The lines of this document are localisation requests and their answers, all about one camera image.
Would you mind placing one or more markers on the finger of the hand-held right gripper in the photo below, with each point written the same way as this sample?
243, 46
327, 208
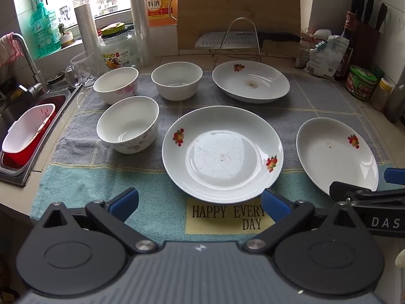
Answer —
395, 176
343, 191

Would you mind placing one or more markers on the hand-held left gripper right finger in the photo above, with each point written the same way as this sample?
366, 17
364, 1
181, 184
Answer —
275, 204

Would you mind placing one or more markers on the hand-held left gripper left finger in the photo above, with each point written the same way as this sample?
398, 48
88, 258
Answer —
125, 201

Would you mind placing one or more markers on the white plate two fruit prints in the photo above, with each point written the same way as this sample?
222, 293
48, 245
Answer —
221, 158

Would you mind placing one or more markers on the white floral print bowl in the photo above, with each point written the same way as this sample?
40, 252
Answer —
126, 123
114, 84

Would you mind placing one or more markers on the white stained fruit print plate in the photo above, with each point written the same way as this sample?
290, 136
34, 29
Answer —
269, 85

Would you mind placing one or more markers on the plain white bowl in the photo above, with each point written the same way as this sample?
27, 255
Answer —
177, 91

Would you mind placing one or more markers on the grey blue printed towel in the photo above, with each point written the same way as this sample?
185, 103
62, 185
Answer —
158, 185

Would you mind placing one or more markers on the grey metal container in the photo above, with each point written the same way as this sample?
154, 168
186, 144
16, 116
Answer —
397, 101

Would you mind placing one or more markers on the small jar yellow lid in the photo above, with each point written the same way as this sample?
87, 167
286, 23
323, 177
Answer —
381, 98

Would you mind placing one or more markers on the green lidded sauce jar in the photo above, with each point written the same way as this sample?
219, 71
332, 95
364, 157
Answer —
360, 85

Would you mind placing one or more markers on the stainless steel sink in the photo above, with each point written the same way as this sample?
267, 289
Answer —
19, 177

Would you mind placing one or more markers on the red plastic basin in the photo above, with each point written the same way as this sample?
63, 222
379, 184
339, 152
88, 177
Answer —
19, 160

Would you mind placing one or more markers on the white plastic colander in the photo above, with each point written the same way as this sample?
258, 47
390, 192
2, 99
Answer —
25, 129

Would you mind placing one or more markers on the dark sauce bottle red label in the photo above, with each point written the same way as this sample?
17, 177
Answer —
346, 57

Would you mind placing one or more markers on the white bag blue print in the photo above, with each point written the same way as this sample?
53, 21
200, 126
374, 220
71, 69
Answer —
327, 60

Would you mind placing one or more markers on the dark brown knife block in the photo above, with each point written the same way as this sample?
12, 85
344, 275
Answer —
365, 44

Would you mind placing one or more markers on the clear glass mug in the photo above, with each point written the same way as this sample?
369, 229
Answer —
85, 69

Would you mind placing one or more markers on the white bag orange print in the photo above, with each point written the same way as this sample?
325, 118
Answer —
305, 50

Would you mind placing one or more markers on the glass jar yellow-green lid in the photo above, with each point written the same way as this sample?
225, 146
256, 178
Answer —
118, 47

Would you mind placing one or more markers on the small potted plant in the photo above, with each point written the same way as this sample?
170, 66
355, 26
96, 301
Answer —
66, 39

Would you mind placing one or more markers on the steel faucet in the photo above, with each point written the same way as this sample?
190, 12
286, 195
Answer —
27, 57

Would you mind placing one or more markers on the tall clear plastic wrap roll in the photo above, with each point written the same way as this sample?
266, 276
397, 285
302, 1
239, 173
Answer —
139, 22

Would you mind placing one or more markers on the green dish soap bottle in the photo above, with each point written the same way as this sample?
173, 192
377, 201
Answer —
44, 34

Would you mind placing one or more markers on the pink white dishcloth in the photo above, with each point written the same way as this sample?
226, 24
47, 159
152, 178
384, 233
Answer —
8, 50

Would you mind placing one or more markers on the orange cooking wine bottle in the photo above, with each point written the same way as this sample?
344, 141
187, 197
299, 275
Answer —
158, 6

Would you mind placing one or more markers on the bamboo cutting board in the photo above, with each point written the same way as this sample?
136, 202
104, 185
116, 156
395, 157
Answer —
237, 3

